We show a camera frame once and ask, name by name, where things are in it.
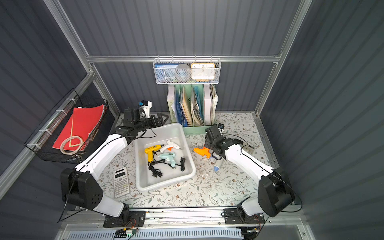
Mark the orange glue gun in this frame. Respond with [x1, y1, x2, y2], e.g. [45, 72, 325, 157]
[194, 147, 211, 159]

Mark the white orange-trigger glue gun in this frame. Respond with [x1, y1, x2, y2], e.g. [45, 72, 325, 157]
[160, 140, 182, 153]

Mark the yellow glue gun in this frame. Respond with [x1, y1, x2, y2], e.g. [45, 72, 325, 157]
[145, 145, 164, 164]

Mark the mint green glue gun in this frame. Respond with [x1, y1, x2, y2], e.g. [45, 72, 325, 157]
[158, 152, 176, 168]

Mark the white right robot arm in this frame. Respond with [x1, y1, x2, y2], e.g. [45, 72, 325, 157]
[205, 124, 296, 217]

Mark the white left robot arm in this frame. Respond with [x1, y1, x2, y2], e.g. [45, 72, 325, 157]
[61, 108, 169, 218]

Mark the white blue-tip glue gun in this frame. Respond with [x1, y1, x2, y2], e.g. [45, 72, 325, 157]
[214, 159, 224, 172]

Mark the white plastic storage box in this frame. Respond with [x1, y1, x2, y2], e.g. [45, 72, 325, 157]
[134, 123, 196, 192]

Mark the blue box in basket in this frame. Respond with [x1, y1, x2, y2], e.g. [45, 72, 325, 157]
[154, 63, 179, 84]

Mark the beige black stapler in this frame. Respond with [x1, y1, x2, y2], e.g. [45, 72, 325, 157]
[241, 144, 255, 154]

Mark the green desktop file organizer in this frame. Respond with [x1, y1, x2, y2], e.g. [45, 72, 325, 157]
[167, 84, 219, 135]

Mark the grey tape roll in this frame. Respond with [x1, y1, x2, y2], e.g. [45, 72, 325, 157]
[175, 64, 191, 83]

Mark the red folder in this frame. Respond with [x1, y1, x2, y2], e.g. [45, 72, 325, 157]
[53, 105, 107, 151]

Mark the yellow white alarm clock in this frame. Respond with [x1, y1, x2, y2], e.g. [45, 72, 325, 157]
[191, 63, 216, 81]

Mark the white calculator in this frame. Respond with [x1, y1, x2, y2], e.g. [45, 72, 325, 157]
[114, 167, 130, 198]

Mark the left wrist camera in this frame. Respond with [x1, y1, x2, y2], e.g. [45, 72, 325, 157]
[139, 100, 152, 118]

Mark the white wire mesh basket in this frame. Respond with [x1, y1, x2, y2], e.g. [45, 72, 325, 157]
[153, 58, 222, 85]

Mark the black wire wall basket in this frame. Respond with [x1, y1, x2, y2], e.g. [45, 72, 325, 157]
[25, 93, 115, 164]

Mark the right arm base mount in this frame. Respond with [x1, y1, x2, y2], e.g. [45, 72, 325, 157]
[221, 208, 265, 225]

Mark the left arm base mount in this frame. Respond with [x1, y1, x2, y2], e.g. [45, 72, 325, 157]
[103, 211, 146, 228]

